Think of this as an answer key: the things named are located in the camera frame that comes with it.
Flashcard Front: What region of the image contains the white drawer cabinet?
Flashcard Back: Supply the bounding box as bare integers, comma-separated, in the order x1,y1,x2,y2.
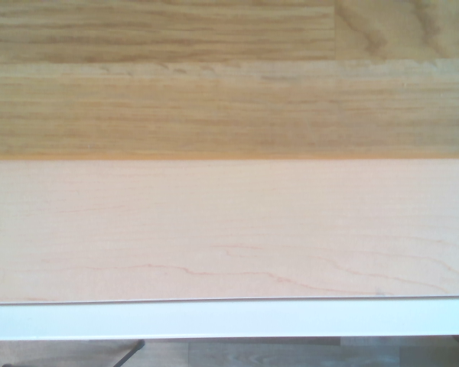
0,296,459,343

